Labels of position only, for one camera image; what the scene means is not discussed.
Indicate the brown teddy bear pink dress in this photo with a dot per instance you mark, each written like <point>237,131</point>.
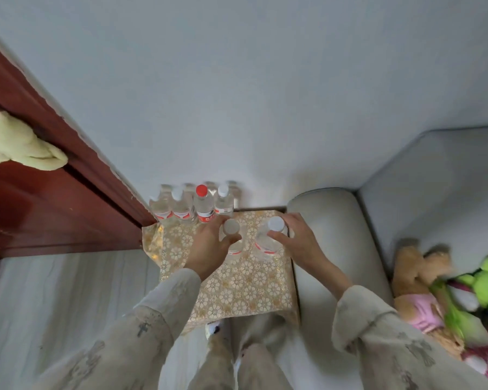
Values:
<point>414,296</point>

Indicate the grey sofa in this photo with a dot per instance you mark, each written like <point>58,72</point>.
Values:
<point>333,223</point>

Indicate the person's right forearm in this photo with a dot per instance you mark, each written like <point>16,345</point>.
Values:
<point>386,341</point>

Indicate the pale yellow plush toy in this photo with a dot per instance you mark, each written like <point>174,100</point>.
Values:
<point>20,146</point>

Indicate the person's left thumb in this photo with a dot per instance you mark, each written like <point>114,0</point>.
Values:
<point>231,242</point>

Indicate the person's right thumb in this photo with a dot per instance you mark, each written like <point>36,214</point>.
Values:
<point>277,238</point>

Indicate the white slipper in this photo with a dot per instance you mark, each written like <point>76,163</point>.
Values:
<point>213,328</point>

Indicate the white capped clear bottle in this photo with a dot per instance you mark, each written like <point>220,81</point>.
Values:
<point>270,235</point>
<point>232,231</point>

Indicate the row of plastic water bottles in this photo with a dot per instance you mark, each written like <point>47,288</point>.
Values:
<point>183,207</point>

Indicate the person's legs in beige trousers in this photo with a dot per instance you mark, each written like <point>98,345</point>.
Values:
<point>248,361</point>

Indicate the person's left hand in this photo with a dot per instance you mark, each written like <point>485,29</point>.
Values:
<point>205,249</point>

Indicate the gold floral tablecloth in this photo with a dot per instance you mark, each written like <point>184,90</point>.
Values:
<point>244,288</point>

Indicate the red-brown wooden door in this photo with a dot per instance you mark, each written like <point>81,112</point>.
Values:
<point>44,207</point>

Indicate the person's right hand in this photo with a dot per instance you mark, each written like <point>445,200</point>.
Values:
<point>305,243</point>

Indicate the pink white plush toy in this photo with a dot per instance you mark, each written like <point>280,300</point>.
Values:
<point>486,359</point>

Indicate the person's left forearm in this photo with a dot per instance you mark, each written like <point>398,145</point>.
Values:
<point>146,333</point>

